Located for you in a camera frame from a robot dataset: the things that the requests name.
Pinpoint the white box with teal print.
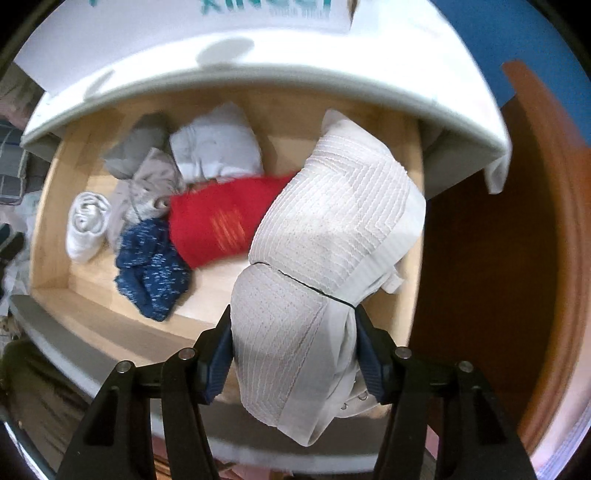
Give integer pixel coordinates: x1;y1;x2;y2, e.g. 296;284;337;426
88;0;354;35

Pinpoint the red underwear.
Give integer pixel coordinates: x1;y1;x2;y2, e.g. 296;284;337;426
167;172;301;271

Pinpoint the grey plaid bedding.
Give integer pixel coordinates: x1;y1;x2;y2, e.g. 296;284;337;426
0;124;31;204

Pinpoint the grey wooden drawer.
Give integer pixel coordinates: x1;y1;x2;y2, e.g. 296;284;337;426
9;88;428;464

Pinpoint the light blue underwear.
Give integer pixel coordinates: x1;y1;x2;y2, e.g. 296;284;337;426
168;102;265;182

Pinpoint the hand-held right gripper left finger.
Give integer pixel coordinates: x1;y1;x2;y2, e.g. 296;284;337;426
55;305;234;480

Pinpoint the white textured underwear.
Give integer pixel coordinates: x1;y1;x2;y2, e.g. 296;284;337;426
230;109;428;448

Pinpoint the beige underwear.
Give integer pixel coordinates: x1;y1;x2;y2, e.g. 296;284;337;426
107;148;188;252

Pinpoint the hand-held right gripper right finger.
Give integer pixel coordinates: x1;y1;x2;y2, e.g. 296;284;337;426
353;305;539;480

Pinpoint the navy floral print underwear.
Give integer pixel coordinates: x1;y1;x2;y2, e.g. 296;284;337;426
115;218;192;322

